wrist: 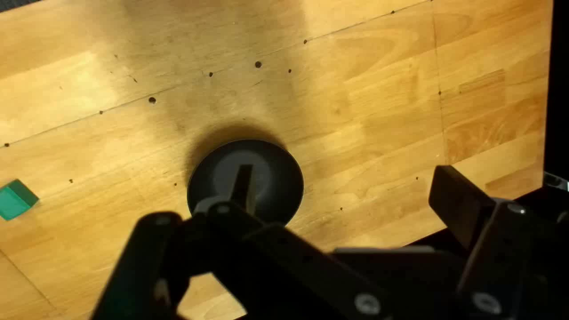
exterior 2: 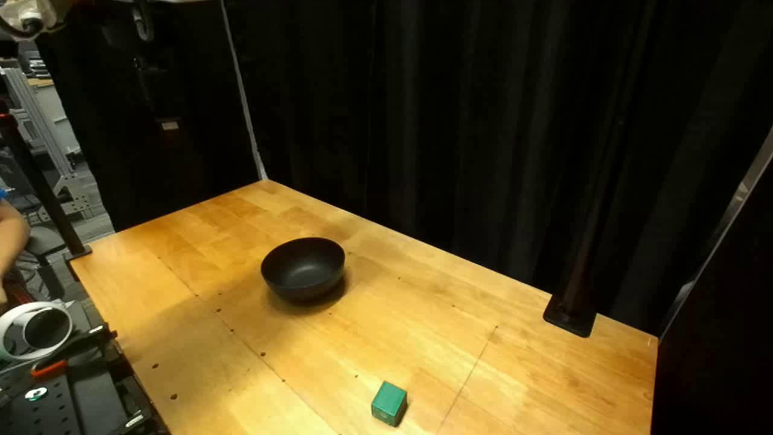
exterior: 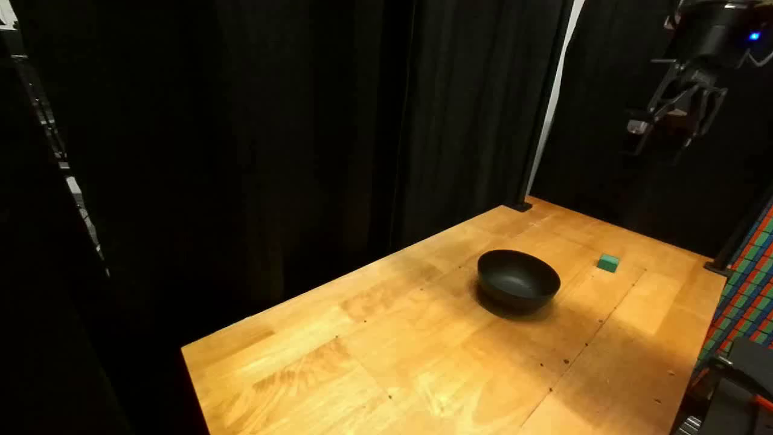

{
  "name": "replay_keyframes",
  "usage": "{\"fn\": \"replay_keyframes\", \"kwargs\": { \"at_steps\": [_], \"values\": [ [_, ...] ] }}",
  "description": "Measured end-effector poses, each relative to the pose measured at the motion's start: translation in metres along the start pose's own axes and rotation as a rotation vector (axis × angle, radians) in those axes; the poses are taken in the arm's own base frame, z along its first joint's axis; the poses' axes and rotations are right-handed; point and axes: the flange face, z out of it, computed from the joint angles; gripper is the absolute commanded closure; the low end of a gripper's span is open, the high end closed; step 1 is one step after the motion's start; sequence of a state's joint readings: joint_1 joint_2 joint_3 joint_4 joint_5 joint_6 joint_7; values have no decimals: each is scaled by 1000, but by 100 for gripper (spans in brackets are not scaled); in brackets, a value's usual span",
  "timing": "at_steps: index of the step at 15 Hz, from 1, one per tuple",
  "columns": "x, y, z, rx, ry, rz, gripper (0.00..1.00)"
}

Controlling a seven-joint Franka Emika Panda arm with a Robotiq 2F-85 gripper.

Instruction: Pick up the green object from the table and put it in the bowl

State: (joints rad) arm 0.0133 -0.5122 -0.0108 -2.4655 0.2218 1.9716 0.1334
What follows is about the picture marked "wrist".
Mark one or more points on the green block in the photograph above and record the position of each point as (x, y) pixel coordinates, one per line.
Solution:
(17, 200)

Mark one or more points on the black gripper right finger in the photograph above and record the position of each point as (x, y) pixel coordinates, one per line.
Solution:
(515, 250)

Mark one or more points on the black round bowl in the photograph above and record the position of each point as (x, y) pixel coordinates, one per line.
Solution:
(262, 177)

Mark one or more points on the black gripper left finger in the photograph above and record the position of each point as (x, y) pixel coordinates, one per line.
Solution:
(267, 269)

